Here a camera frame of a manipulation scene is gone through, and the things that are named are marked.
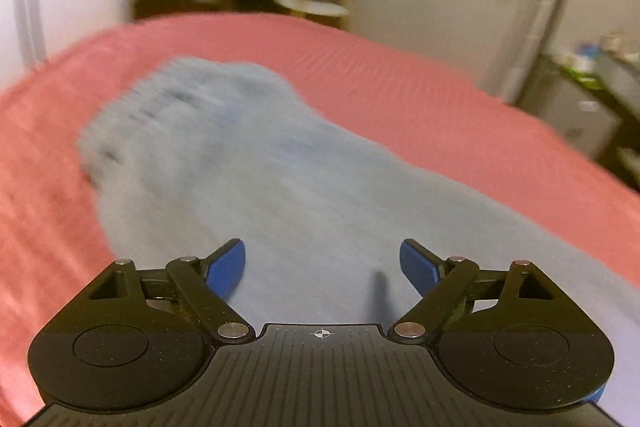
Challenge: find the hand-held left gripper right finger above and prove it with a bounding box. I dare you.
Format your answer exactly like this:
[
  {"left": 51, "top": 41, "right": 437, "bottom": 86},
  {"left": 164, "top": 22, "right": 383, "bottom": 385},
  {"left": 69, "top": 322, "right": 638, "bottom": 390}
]
[{"left": 392, "top": 237, "right": 557, "bottom": 342}]

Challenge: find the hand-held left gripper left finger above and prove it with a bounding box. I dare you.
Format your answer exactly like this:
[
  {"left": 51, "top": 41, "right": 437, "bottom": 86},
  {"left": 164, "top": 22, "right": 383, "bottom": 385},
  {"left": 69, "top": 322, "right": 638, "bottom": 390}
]
[{"left": 87, "top": 238, "right": 256, "bottom": 342}]

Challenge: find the grey-blue fluffy towel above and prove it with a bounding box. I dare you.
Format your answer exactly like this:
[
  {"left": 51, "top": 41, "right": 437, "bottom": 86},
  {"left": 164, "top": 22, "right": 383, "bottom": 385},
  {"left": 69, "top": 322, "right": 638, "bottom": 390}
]
[{"left": 77, "top": 56, "right": 640, "bottom": 427}]

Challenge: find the pink ribbed blanket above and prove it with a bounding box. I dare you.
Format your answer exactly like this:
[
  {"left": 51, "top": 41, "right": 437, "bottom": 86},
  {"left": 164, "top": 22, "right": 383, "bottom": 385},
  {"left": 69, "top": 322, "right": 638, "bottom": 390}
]
[{"left": 0, "top": 11, "right": 640, "bottom": 427}]

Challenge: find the grey drawer cabinet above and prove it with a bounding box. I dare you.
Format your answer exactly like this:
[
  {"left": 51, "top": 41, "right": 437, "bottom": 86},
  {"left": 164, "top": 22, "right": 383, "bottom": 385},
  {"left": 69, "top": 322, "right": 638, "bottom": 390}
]
[{"left": 519, "top": 52, "right": 626, "bottom": 158}]

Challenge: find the green cloth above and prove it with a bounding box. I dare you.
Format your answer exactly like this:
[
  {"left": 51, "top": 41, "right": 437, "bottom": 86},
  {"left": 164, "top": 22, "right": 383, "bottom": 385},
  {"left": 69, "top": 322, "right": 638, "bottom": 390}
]
[{"left": 561, "top": 57, "right": 602, "bottom": 82}]

